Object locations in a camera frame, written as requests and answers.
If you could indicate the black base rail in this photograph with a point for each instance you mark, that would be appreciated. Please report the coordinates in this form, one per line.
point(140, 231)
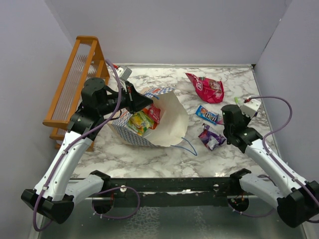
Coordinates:
point(167, 192)

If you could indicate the blue checkered paper bag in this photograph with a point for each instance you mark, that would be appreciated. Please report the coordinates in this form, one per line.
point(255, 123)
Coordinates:
point(172, 126)

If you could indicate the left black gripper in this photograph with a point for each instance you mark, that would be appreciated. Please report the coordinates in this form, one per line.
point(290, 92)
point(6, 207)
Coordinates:
point(136, 101)

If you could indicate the blue m&m's packet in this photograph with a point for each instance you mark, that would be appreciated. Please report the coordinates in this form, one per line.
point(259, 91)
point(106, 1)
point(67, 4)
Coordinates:
point(209, 116)

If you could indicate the wooden dish rack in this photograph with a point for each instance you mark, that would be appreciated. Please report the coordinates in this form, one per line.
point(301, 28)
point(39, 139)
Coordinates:
point(85, 61)

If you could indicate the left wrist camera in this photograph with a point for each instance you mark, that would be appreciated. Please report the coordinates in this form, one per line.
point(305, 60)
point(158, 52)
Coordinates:
point(123, 72)

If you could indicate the red crisps bag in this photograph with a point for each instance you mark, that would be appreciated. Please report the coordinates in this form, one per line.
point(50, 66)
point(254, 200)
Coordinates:
point(209, 90)

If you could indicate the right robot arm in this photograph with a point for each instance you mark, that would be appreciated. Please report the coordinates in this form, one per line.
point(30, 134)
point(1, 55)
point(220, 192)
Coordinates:
point(295, 199)

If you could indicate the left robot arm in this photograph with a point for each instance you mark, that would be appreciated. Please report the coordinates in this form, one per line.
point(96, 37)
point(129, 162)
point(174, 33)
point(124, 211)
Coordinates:
point(53, 197)

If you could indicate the red snack packet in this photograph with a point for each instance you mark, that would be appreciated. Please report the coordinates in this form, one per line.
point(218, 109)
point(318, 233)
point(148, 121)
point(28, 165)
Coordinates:
point(154, 113)

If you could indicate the yellow green snack packet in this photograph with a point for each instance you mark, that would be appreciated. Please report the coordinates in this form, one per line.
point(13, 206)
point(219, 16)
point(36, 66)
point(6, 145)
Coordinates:
point(140, 122)

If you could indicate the purple snack packet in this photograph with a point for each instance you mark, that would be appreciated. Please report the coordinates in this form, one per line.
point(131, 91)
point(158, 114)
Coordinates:
point(210, 138)

